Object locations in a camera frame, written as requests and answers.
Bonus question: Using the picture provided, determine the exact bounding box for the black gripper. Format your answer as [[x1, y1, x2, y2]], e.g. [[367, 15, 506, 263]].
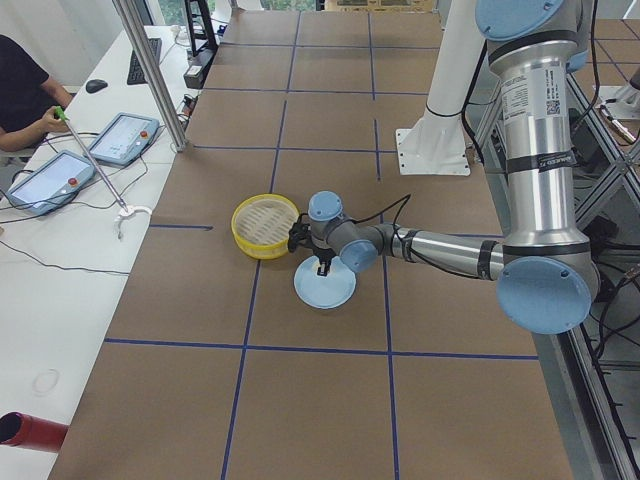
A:
[[311, 239, 334, 277]]

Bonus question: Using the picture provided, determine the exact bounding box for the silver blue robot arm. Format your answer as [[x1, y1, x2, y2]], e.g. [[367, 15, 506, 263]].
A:
[[301, 1, 600, 335]]

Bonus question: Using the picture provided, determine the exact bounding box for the yellow round steamer basket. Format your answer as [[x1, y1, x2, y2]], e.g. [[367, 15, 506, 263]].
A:
[[231, 194, 299, 260]]

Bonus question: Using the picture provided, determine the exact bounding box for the person's hand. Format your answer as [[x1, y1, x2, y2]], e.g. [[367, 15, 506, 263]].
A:
[[41, 107, 69, 133]]

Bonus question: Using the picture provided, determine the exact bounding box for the light blue plate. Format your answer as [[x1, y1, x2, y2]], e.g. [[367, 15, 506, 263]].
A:
[[293, 256, 357, 309]]

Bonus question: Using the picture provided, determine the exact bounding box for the black box on table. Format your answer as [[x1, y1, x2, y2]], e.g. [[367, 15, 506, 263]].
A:
[[183, 49, 214, 89]]

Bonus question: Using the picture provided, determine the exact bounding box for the far blue teach pendant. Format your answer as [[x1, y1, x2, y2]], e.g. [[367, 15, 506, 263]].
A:
[[89, 112, 160, 167]]

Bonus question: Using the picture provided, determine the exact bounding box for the blue teach pendant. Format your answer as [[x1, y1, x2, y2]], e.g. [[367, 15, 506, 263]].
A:
[[7, 150, 96, 215], [89, 112, 160, 167]]

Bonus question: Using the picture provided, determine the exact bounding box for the black keyboard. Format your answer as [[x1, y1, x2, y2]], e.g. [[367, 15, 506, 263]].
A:
[[126, 37, 163, 86]]

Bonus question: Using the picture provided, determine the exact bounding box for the near blue teach pendant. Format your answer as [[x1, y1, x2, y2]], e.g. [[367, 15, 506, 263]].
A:
[[7, 150, 96, 215]]

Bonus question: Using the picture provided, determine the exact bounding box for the black computer mouse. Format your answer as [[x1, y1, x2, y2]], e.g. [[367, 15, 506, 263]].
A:
[[85, 79, 108, 94]]

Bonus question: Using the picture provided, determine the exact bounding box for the metal reacher grabber stick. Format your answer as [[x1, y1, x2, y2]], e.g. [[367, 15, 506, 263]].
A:
[[54, 106, 152, 240]]

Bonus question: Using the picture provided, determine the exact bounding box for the person in black shirt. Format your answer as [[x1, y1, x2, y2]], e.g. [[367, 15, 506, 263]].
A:
[[1, 35, 72, 152]]

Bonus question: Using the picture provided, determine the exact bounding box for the red cylinder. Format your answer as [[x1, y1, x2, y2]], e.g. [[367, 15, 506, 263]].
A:
[[1, 412, 68, 453]]

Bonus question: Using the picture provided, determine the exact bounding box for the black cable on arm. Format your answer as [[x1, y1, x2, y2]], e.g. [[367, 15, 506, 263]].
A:
[[349, 193, 501, 279]]

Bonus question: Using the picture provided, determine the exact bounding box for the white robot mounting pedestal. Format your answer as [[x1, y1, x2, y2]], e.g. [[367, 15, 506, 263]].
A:
[[396, 0, 485, 176]]

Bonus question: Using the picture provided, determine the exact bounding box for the aluminium side rail frame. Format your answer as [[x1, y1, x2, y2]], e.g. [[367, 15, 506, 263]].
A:
[[469, 49, 640, 480]]

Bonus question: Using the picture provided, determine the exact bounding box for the black pendant cable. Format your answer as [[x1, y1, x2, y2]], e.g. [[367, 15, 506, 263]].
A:
[[0, 131, 151, 276]]

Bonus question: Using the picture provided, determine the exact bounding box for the aluminium frame post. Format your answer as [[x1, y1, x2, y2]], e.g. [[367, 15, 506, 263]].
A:
[[113, 0, 187, 152]]

